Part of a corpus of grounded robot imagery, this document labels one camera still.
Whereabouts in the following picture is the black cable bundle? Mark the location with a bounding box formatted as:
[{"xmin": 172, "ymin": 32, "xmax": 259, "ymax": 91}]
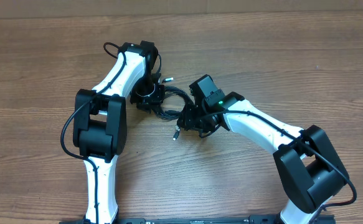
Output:
[{"xmin": 151, "ymin": 77, "xmax": 196, "ymax": 141}]

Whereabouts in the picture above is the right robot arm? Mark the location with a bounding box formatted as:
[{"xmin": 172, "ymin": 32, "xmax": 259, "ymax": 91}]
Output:
[{"xmin": 177, "ymin": 75, "xmax": 349, "ymax": 223}]

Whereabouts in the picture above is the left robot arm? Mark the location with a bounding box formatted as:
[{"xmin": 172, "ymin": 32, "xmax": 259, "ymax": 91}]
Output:
[{"xmin": 69, "ymin": 41, "xmax": 164, "ymax": 223}]

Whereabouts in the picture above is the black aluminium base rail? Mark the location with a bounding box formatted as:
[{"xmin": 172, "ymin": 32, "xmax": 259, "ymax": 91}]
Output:
[{"xmin": 59, "ymin": 215, "xmax": 336, "ymax": 224}]

